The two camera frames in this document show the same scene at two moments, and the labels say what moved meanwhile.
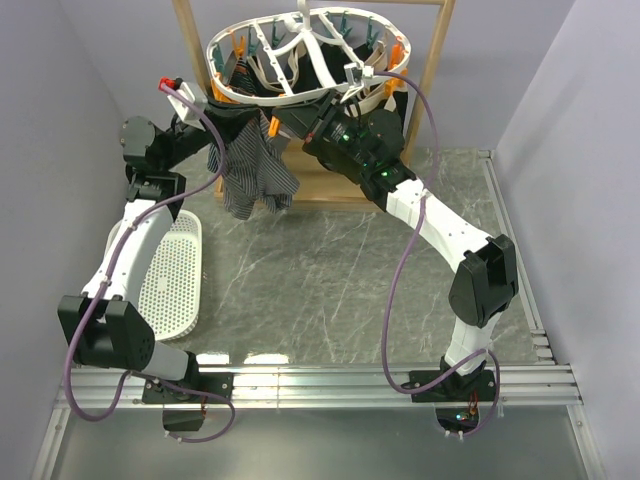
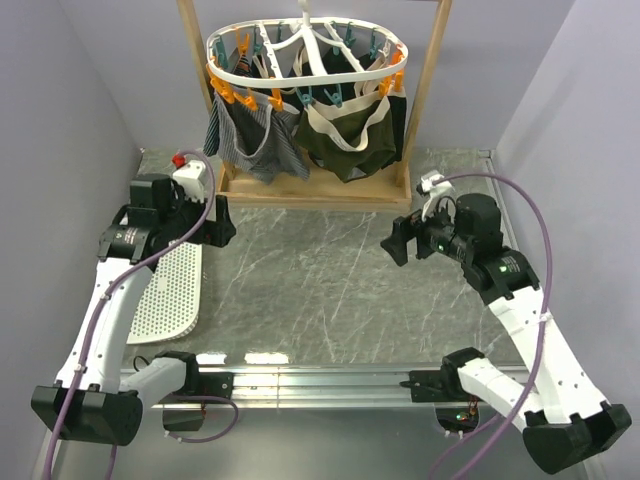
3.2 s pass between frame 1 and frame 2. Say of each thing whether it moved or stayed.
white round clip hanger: moved
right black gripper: moved
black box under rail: stayed
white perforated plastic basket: stayed
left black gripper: moved
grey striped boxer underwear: moved
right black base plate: stayed
